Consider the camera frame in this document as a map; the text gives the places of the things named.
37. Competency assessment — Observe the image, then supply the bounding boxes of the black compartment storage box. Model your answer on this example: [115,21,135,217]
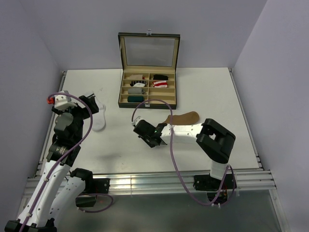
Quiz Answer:
[118,30,181,109]

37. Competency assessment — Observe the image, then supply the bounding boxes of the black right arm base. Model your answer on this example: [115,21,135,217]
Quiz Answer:
[193,174,237,205]

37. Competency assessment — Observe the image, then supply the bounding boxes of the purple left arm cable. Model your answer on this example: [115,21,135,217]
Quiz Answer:
[18,92,114,232]

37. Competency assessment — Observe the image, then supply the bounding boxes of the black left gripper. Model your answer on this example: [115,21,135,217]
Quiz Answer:
[52,95,98,142]

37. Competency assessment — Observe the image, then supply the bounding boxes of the rolled black white sock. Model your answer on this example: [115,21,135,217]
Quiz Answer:
[130,81,147,87]

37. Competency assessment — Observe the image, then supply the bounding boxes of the aluminium table frame rail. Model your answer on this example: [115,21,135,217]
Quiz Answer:
[23,169,277,198]

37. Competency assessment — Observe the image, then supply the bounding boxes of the brown ribbed sock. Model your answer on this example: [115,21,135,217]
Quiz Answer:
[172,111,200,125]

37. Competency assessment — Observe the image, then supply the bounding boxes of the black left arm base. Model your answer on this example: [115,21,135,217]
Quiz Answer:
[75,178,111,210]

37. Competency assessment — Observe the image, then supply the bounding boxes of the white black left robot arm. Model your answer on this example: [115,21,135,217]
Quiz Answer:
[4,91,99,232]

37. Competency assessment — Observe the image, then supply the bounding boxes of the white sock black stripes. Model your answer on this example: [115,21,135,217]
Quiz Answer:
[86,91,106,132]

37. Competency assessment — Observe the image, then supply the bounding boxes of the rolled teal sock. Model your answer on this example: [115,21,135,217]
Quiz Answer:
[127,96,144,103]

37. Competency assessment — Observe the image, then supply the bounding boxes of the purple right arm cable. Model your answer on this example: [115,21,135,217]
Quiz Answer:
[131,99,237,207]

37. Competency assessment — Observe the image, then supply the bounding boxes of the rolled grey sock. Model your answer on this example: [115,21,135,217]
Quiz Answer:
[127,87,146,95]

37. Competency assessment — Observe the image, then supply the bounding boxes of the red white striped sock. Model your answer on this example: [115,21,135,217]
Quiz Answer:
[152,81,168,88]

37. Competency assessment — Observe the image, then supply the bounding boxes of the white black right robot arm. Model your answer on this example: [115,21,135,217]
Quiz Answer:
[131,116,236,189]

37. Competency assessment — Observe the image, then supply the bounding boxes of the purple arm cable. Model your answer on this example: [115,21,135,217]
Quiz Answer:
[18,92,114,232]
[131,99,237,207]

